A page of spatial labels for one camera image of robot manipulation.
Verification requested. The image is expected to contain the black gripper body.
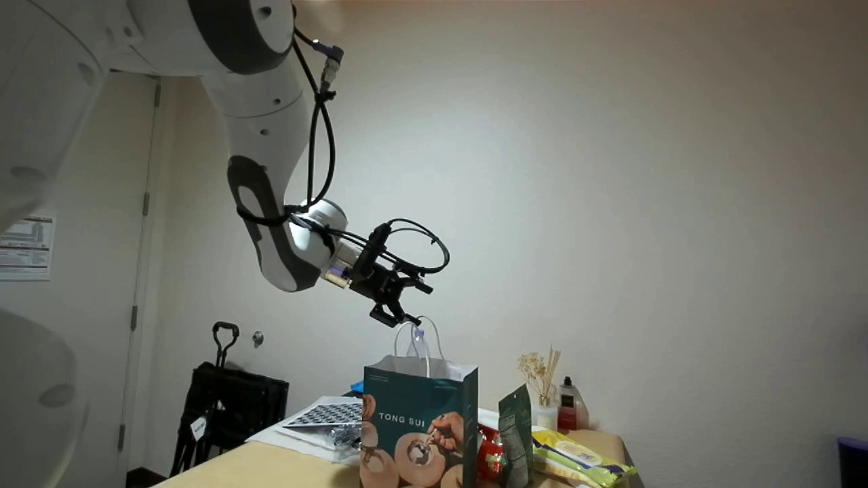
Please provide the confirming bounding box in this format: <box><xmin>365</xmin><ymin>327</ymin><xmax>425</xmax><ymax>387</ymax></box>
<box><xmin>343</xmin><ymin>235</ymin><xmax>412</xmax><ymax>313</ymax></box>

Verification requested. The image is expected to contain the green donut print paper bag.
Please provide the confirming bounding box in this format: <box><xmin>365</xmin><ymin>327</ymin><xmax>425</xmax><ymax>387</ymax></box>
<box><xmin>357</xmin><ymin>315</ymin><xmax>483</xmax><ymax>488</ymax></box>

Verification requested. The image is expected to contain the clear plastic bag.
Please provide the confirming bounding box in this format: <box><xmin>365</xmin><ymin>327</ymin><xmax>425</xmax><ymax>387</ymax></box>
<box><xmin>328</xmin><ymin>424</ymin><xmax>365</xmax><ymax>459</ymax></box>

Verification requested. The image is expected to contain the red snack packet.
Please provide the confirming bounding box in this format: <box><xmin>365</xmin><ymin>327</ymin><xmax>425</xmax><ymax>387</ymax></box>
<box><xmin>473</xmin><ymin>424</ymin><xmax>503</xmax><ymax>483</ymax></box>

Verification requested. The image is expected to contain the dark green standing pouch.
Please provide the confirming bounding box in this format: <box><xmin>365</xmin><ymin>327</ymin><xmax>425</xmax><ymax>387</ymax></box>
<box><xmin>496</xmin><ymin>383</ymin><xmax>537</xmax><ymax>488</ymax></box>

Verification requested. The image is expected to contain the dark bottle with red label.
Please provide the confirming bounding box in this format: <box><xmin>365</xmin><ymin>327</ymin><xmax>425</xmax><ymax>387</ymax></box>
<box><xmin>556</xmin><ymin>374</ymin><xmax>583</xmax><ymax>435</ymax></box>

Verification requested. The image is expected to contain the yellow green packet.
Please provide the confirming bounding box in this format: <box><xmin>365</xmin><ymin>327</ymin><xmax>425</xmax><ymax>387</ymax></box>
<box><xmin>528</xmin><ymin>426</ymin><xmax>643</xmax><ymax>488</ymax></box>

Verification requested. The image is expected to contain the white door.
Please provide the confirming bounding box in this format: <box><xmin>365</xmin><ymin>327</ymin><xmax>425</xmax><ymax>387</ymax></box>
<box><xmin>0</xmin><ymin>70</ymin><xmax>168</xmax><ymax>488</ymax></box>

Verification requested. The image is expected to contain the dark blue box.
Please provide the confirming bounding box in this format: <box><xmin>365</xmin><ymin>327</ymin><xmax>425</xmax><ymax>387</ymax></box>
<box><xmin>836</xmin><ymin>437</ymin><xmax>868</xmax><ymax>488</ymax></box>

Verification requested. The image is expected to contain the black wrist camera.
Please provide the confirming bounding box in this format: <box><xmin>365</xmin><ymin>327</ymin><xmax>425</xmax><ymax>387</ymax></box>
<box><xmin>361</xmin><ymin>223</ymin><xmax>392</xmax><ymax>266</ymax></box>

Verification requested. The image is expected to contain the black trolley bag with handle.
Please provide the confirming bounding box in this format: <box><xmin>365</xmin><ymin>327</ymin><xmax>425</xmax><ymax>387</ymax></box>
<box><xmin>168</xmin><ymin>319</ymin><xmax>293</xmax><ymax>477</ymax></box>

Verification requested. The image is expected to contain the white paper wall notice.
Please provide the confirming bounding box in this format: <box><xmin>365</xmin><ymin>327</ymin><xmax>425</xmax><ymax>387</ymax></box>
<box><xmin>0</xmin><ymin>211</ymin><xmax>57</xmax><ymax>285</ymax></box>

